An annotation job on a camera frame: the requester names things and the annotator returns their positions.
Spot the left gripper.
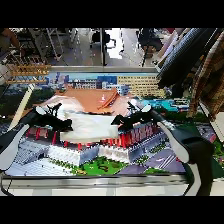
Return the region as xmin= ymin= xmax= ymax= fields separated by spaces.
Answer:
xmin=46 ymin=115 xmax=74 ymax=133

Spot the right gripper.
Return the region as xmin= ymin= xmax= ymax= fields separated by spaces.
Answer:
xmin=110 ymin=113 xmax=145 ymax=132

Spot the white garment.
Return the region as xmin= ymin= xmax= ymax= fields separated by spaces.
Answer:
xmin=59 ymin=111 xmax=120 ymax=145

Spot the dark grey checked shirt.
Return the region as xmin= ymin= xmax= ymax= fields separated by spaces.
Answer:
xmin=155 ymin=27 xmax=218 ymax=90

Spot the brown checked shirt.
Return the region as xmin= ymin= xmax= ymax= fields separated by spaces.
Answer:
xmin=185 ymin=29 xmax=224 ymax=122

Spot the silver frame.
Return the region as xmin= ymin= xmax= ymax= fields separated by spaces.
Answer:
xmin=0 ymin=171 xmax=224 ymax=197

